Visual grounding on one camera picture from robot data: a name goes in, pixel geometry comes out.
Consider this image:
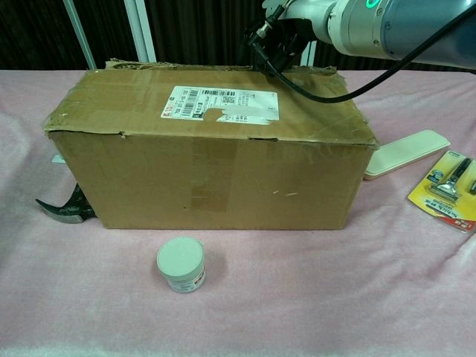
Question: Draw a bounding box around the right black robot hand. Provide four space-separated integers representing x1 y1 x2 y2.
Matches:
256 18 314 74

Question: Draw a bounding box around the brown cardboard shipping box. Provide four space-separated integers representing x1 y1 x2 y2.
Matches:
42 56 380 231

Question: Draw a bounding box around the dark pleated curtain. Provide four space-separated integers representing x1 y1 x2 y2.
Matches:
0 0 476 71

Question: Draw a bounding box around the white flat plastic case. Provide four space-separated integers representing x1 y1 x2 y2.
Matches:
363 129 452 182

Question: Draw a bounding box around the yellow razor blister pack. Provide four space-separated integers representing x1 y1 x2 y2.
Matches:
407 150 476 236

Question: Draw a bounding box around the small white plastic jar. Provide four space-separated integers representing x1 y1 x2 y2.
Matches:
155 236 206 295

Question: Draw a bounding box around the pink fuzzy tablecloth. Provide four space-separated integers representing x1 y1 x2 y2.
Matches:
0 68 476 357

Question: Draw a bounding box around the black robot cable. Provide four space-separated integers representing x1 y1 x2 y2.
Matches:
243 0 476 104

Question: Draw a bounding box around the wide white frame post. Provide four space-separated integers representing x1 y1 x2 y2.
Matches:
124 0 158 64

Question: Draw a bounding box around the thin white frame post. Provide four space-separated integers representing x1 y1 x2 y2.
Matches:
62 0 97 71

